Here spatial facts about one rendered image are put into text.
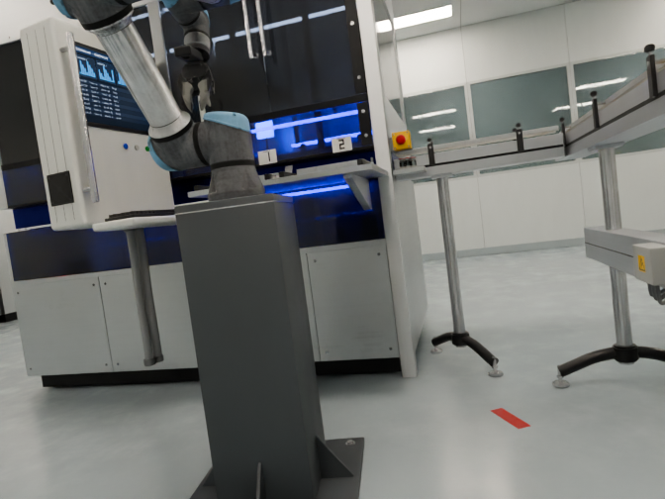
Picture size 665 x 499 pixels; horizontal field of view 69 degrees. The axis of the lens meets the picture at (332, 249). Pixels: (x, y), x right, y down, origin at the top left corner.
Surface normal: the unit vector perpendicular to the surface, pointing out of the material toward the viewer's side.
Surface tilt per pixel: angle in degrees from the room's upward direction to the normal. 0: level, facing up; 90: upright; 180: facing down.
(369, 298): 90
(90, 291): 90
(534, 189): 90
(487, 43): 90
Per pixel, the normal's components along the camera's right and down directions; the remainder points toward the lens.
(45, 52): -0.38, 0.11
